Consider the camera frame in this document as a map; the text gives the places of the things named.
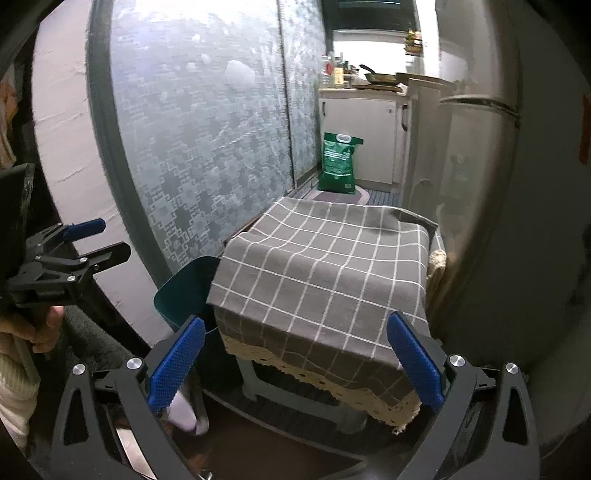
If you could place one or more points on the green rice bag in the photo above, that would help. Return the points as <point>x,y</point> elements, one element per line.
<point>337,174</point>

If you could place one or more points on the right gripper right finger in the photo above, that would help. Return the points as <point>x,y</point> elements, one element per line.
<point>483,425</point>

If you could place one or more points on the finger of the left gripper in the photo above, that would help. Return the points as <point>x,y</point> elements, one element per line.
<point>102,259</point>
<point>75,232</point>

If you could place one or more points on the grey checked tablecloth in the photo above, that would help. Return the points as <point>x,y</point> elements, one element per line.
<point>309,289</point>

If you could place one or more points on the striped blue floor rug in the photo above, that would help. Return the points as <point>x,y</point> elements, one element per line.
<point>383,198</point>

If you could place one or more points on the white knit sleeve forearm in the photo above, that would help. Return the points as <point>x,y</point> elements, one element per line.
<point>19,387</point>

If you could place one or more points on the silver refrigerator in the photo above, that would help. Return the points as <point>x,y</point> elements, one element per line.
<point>505,173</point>

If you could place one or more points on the condiment bottles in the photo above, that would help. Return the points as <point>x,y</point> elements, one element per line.
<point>337,73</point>

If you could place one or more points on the frying pan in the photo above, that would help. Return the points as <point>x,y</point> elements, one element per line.
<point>379,78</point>

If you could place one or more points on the oval grey floor mat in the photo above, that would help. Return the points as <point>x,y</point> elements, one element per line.
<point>360,196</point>

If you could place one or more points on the person's left hand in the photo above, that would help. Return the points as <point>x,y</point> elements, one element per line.
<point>42,338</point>

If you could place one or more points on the frosted sliding glass door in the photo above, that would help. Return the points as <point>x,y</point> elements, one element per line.
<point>205,112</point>

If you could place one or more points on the white kitchen cabinet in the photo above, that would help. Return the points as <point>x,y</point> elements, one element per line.
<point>400,132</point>

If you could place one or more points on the teal plastic trash bin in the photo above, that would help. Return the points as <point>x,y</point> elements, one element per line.
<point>185,294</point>

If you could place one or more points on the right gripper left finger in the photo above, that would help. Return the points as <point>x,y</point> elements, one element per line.
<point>85,444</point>

